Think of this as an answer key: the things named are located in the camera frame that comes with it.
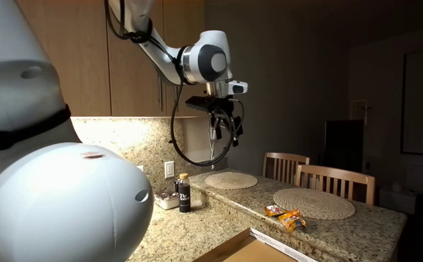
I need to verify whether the white cable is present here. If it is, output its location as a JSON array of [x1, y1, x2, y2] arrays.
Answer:
[[209, 123, 218, 170]]

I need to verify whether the black television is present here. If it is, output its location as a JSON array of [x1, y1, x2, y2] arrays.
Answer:
[[323, 119, 365, 173]]

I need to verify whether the orange sachet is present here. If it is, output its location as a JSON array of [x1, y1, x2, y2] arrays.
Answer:
[[278, 209, 306, 233], [264, 205, 288, 217]]

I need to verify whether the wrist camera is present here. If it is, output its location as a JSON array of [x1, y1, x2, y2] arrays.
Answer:
[[185, 95, 216, 113]]

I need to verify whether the wooden chair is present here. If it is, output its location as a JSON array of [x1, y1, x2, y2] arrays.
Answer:
[[262, 152, 310, 183], [295, 164, 376, 206]]

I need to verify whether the round woven placemat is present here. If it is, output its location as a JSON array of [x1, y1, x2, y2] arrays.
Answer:
[[205, 172, 259, 190], [273, 188, 356, 221]]

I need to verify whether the dark bottle with cork lid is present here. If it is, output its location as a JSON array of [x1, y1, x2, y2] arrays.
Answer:
[[178, 173, 192, 213]]

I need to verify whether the wooden cabinet door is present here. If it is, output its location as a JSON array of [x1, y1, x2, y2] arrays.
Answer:
[[15, 0, 112, 118], [106, 0, 168, 118], [163, 0, 209, 118]]

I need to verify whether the white container with dark lid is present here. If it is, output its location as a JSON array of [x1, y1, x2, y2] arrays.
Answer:
[[154, 189, 180, 210]]

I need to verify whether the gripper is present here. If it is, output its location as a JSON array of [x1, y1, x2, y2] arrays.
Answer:
[[210, 97, 244, 147]]

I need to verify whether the cardboard box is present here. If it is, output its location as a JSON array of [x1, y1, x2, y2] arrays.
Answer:
[[192, 228, 318, 262]]

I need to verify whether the small framed wall picture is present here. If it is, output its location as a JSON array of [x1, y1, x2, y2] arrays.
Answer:
[[350, 100, 368, 121]]

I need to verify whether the low white cabinet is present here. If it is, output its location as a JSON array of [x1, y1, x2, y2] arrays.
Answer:
[[378, 178, 423, 223]]

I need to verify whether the wooden wall cabinet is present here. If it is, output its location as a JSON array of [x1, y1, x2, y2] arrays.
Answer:
[[15, 0, 209, 118]]

